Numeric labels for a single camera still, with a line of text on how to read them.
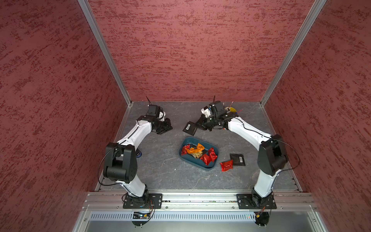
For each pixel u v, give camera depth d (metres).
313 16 0.74
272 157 0.48
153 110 0.72
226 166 0.83
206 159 0.85
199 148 0.90
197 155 0.87
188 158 0.87
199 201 0.76
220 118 0.68
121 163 0.46
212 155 0.87
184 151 0.87
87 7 0.71
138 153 0.90
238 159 0.89
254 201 0.66
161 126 0.77
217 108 0.69
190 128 0.85
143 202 0.67
